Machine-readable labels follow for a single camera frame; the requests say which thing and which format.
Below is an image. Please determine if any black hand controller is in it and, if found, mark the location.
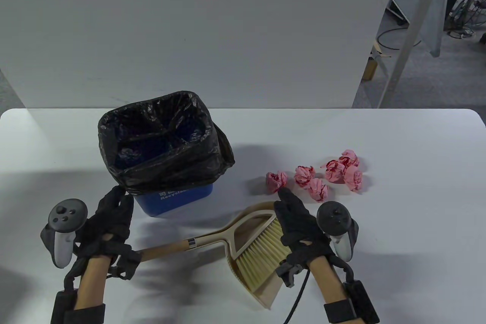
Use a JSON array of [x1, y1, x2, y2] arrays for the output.
[[316, 201, 359, 262], [41, 199, 88, 269]]

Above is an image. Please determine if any black left forearm strap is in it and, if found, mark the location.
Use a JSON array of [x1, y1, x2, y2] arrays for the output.
[[50, 256, 106, 324]]

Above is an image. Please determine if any black plastic bin bag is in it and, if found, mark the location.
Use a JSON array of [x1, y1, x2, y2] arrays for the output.
[[98, 90, 236, 196]]

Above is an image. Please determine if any black cable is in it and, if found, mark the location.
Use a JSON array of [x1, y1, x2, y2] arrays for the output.
[[283, 269, 312, 324]]

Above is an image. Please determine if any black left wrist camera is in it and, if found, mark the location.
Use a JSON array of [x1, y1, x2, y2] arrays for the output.
[[108, 248, 142, 280]]

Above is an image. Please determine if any wooden handled hand brush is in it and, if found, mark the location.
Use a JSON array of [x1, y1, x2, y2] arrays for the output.
[[135, 214, 293, 294]]

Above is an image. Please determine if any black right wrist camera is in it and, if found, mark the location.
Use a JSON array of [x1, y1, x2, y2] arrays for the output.
[[275, 259, 306, 288]]

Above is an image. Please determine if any wooden block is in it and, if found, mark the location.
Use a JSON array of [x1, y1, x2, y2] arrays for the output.
[[361, 41, 391, 81]]

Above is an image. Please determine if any grey slanted metal post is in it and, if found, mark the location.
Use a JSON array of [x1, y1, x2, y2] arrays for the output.
[[378, 0, 453, 109]]

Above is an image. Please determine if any person's right forearm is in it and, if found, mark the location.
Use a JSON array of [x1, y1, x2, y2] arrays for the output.
[[309, 256, 352, 307]]

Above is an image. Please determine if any person's left forearm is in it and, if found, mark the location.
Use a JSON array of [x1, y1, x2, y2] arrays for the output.
[[74, 256, 114, 311]]

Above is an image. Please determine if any person's left hand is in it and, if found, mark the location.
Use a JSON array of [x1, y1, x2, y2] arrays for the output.
[[74, 185, 142, 264]]

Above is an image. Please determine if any pile of pink paper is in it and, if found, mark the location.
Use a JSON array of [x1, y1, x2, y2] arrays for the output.
[[266, 149, 364, 203]]

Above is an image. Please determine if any beige plastic dustpan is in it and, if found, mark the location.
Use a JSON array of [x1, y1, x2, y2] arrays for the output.
[[226, 202, 289, 309]]

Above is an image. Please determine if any tangle of floor cables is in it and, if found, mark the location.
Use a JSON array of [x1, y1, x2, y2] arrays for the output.
[[446, 0, 486, 40]]

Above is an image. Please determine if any blue plastic recycling bin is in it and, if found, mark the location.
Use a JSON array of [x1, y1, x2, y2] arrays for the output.
[[133, 182, 214, 218]]

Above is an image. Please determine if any white table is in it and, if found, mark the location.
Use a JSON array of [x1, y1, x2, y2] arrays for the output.
[[0, 108, 486, 324]]

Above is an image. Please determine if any white backdrop board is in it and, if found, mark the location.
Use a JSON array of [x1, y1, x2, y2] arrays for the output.
[[0, 0, 403, 109]]

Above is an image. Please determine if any person's right hand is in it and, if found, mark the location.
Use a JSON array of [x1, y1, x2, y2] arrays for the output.
[[274, 187, 336, 269]]

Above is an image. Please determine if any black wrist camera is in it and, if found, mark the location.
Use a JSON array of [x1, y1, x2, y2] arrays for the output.
[[108, 248, 142, 280], [275, 259, 306, 288]]

